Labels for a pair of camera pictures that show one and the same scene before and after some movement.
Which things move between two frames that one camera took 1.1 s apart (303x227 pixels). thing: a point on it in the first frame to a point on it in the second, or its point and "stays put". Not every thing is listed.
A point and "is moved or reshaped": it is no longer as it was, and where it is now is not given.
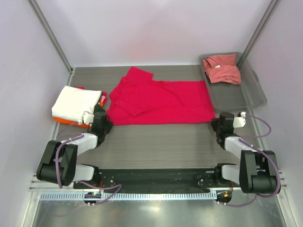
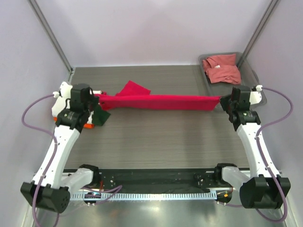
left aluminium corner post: [39, 12] stays put
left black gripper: [109, 125] to [94, 101]
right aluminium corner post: [268, 13] stays put
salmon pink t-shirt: [222, 69] stays put
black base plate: [160, 180] stays put
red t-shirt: [137, 99] is moved or reshaped
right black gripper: [214, 122] to [224, 100]
